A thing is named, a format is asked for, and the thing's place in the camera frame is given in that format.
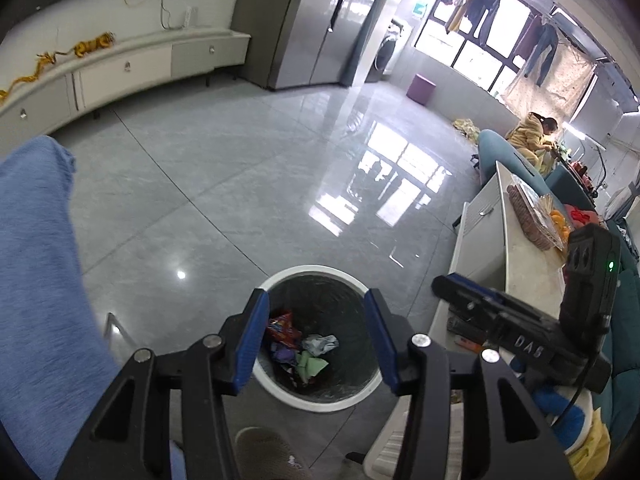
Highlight purple stool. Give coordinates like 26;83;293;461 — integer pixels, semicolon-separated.
406;74;436;106

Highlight white television cabinet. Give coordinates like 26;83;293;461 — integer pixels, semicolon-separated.
0;25;251;136

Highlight white coffee table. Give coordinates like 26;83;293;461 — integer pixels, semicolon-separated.
429;160;573;366

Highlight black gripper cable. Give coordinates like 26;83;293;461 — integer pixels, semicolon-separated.
552;317;611;421

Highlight blue white plush toy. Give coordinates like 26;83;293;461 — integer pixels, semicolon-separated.
515;360;601;453

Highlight black television cable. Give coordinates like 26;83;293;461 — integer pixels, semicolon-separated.
120;0;171;28

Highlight golden tiger figurine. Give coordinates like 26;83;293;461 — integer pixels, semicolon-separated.
74;33;117;58

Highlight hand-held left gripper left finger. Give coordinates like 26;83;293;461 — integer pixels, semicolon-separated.
55;287;271;480

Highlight dark hanging trousers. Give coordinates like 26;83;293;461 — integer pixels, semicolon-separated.
524;14;560;87

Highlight teal chair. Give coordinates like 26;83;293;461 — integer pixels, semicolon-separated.
477;129;556;196

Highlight white round trash can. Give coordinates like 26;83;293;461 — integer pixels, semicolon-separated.
251;265;387;414

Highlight metal table leg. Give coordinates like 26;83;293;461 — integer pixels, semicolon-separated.
102;312;133;356

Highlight grey double door fridge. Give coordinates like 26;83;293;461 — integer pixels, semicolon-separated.
239;0;406;92

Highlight clear snack tray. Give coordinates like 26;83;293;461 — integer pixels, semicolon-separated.
506;180;573;252

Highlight yellow hanging garment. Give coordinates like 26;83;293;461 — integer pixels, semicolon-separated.
446;0;473;33

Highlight yellow cloth on floor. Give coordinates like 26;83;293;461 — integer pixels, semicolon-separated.
452;117;481;141

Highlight grey washing machine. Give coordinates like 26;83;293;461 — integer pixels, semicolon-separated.
367;19;413;83

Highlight printed blanket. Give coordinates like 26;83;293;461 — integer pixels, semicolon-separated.
502;35;598;123

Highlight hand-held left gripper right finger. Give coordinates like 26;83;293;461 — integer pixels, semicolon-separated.
364;287;576;480

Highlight green wrapper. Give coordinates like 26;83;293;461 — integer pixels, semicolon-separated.
294;350;330;386

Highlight black framed window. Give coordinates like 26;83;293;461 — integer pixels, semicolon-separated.
415;0;601;111

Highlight purple plastic bag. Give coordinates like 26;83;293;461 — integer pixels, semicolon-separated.
270;342;296;366

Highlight golden dragon figurine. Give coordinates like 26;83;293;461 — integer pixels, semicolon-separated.
0;50;76;106

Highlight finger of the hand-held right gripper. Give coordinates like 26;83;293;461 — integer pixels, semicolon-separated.
431;272;561;321
446;314;498;348

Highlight red snack packet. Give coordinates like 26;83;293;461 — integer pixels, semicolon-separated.
266;312;303;348

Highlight white translucent plastic bag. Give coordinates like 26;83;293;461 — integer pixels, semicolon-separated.
301;334;340;358

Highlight dark hanging garment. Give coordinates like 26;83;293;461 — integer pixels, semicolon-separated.
470;0;503;48

